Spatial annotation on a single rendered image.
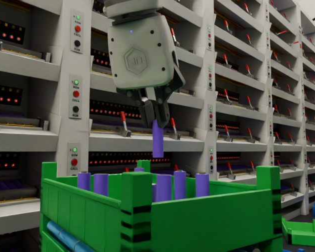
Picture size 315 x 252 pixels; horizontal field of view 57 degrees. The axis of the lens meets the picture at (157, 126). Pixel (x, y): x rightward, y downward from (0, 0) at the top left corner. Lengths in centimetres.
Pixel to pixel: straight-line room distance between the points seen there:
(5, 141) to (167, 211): 57
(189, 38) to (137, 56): 102
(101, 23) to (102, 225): 77
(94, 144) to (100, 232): 61
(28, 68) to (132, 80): 41
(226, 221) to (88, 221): 14
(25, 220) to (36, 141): 19
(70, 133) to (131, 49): 44
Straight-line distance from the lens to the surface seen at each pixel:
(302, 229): 212
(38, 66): 82
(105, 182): 38
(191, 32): 146
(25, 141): 79
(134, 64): 45
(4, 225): 79
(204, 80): 135
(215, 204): 29
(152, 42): 43
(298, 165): 260
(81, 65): 89
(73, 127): 84
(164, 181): 35
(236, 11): 179
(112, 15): 45
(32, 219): 81
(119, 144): 95
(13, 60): 80
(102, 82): 93
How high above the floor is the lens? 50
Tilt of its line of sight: 5 degrees up
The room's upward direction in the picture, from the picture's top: straight up
